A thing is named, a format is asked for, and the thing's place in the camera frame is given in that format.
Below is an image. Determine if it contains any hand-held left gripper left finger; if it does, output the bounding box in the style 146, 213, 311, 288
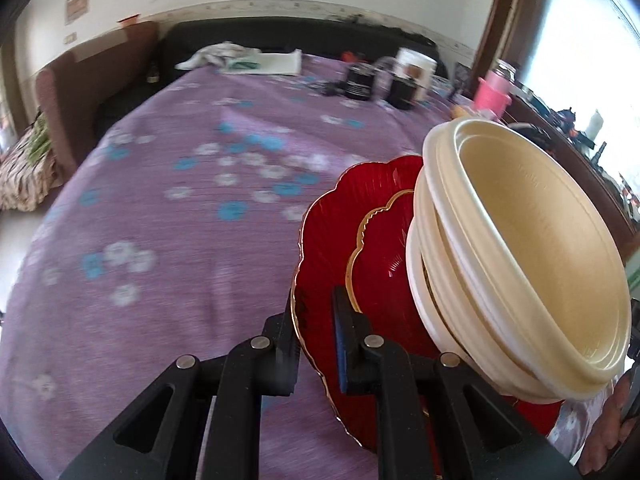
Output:
60, 302, 301, 480

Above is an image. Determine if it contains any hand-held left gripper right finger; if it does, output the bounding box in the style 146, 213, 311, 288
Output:
332, 285, 581, 480

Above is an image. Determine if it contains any cream plastic bowl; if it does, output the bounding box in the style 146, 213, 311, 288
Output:
406, 225, 561, 403
422, 116, 632, 401

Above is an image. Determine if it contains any small red scalloped plate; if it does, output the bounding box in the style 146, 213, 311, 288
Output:
345, 189, 441, 356

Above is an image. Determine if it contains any large red scalloped plate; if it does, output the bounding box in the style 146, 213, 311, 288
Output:
290, 155, 566, 453

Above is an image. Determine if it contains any white plastic bowl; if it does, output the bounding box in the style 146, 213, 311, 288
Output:
414, 172, 571, 401

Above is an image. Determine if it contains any person's right hand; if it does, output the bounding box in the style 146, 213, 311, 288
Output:
580, 375, 640, 480

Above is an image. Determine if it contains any pile of dark tools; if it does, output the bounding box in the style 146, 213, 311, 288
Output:
530, 90, 640, 241

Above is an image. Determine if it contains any black box with red label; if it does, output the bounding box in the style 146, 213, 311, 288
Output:
387, 74, 420, 111

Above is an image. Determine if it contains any black power adapter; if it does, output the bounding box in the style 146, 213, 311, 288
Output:
344, 64, 377, 102

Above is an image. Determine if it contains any pink thermos with knitted sleeve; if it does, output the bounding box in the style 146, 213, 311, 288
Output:
474, 58, 518, 123

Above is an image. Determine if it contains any white plastic jar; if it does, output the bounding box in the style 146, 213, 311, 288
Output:
392, 47, 436, 102

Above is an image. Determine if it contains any white crumpled cloth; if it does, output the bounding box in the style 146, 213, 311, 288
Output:
175, 41, 262, 72

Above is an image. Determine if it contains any striped patterned cushion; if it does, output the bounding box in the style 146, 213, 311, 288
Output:
0, 112, 61, 211

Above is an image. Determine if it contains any brown armchair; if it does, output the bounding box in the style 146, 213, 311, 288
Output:
35, 20, 161, 188

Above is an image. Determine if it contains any black sofa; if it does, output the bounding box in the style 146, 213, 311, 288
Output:
92, 17, 448, 136

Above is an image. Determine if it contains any wooden window frame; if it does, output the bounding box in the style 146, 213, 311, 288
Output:
472, 0, 640, 241

